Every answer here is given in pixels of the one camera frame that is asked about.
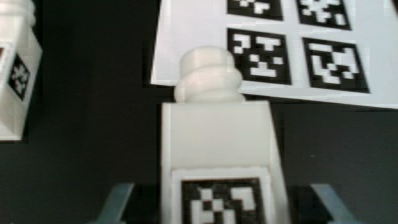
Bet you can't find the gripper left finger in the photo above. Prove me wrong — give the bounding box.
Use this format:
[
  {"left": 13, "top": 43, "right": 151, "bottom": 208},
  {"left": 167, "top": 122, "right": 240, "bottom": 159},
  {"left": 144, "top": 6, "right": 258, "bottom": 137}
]
[{"left": 91, "top": 183, "right": 135, "bottom": 224}]

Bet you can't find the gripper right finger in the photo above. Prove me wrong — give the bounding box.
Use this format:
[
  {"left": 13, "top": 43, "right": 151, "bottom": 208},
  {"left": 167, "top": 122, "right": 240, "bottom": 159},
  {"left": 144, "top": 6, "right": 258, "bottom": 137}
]
[{"left": 311, "top": 184, "right": 363, "bottom": 224}]

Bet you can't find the white table leg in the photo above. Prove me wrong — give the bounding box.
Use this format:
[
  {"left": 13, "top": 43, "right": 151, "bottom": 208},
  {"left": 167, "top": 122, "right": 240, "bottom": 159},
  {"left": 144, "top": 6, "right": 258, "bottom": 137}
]
[
  {"left": 0, "top": 0, "right": 43, "bottom": 141},
  {"left": 160, "top": 46, "right": 292, "bottom": 224}
]

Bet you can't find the white marker sheet with tags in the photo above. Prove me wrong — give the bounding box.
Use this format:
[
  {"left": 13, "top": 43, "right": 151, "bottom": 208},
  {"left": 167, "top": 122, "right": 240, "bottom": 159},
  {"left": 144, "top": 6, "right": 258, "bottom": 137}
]
[{"left": 151, "top": 0, "right": 398, "bottom": 109}]

